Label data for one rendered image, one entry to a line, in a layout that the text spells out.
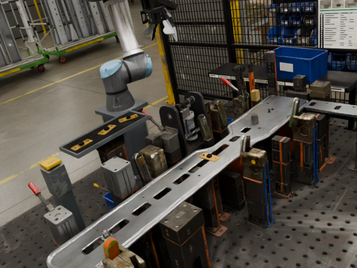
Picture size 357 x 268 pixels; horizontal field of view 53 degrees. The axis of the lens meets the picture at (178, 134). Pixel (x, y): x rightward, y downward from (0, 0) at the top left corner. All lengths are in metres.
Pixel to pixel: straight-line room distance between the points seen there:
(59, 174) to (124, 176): 0.24
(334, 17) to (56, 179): 1.58
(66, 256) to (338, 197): 1.14
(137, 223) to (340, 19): 1.48
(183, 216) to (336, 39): 1.37
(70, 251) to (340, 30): 1.67
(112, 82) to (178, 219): 0.90
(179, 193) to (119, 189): 0.22
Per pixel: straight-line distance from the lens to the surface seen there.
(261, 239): 1.52
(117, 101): 1.84
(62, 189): 1.42
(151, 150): 1.43
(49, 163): 1.39
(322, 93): 1.91
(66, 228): 1.27
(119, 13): 1.89
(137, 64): 1.85
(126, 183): 1.34
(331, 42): 2.16
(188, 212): 1.16
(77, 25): 9.62
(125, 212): 1.27
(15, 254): 1.83
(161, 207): 1.25
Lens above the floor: 1.75
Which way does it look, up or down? 26 degrees down
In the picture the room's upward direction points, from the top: 11 degrees counter-clockwise
